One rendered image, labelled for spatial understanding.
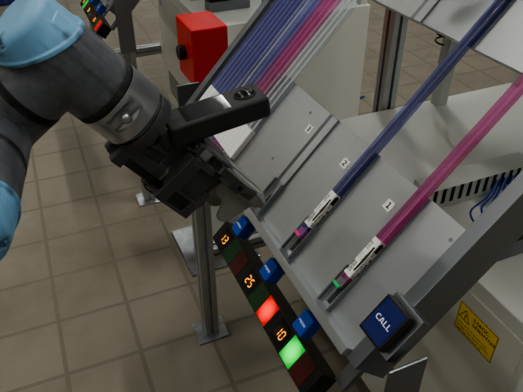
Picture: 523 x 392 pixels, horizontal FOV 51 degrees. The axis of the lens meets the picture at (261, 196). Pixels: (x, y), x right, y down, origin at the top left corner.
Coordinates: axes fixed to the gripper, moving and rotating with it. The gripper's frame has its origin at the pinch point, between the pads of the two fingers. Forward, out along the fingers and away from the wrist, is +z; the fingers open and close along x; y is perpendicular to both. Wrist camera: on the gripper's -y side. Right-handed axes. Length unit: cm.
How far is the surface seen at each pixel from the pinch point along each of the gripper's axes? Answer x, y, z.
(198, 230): -49, 24, 38
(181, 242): -91, 45, 71
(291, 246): -0.9, 3.0, 11.9
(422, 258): 16.2, -9.1, 10.1
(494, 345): 14.7, -8.0, 44.8
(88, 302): -76, 72, 50
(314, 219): 0.1, -2.2, 9.9
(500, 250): 20.5, -16.1, 12.8
